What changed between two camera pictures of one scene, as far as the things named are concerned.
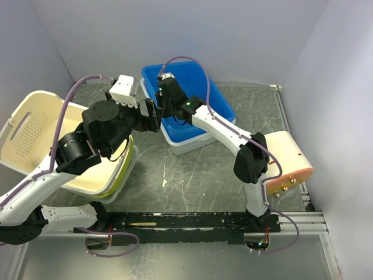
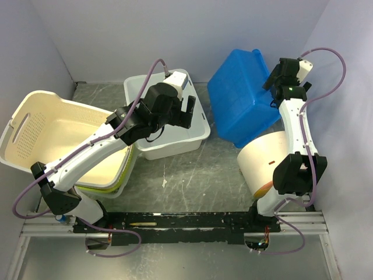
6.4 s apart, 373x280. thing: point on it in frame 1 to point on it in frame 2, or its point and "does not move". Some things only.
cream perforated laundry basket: (28, 142) does not move
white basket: (119, 186) to (116, 193)
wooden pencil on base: (144, 224) does not move
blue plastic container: (193, 81) to (242, 107)
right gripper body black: (167, 105) to (276, 84)
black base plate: (140, 228) does not move
